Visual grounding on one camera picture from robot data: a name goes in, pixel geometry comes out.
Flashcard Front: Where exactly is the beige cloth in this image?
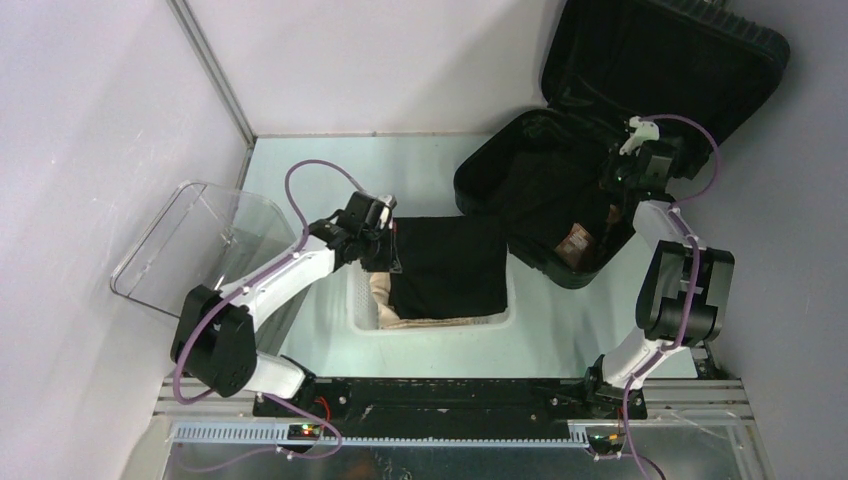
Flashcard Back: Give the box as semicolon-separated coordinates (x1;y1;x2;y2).
369;272;489;330

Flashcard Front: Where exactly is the white perforated plastic basket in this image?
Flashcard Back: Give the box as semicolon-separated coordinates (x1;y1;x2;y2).
344;251;517;335

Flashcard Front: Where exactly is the black garment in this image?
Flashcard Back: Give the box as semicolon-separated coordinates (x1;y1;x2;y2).
389;216;508;320

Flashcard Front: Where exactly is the black ribbed hard-shell suitcase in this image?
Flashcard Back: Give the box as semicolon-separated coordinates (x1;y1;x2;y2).
453;1;790;289

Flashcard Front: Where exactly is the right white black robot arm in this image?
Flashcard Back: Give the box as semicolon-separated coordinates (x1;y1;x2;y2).
581;140;735;418

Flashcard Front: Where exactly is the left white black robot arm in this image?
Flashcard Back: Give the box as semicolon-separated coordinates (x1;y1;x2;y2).
171;191;397;417

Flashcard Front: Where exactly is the round wooden brush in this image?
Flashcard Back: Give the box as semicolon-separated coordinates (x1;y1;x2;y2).
604;205;622;232

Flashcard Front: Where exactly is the clear acrylic bin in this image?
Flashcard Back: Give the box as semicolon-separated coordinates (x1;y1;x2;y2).
109;181;298;352

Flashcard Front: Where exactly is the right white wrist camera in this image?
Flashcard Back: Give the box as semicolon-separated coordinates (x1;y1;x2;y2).
618;116;660;156

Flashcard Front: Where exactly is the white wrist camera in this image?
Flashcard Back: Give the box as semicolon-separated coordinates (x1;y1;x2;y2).
375;194;397;231
618;116;660;156

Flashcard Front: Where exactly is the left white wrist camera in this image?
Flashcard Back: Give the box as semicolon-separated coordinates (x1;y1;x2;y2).
375;194;397;231

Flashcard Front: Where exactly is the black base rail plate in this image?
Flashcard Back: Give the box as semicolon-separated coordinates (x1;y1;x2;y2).
291;374;648;440

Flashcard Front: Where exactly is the aluminium frame rail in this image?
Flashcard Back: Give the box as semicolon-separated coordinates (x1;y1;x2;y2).
154;377;753;448

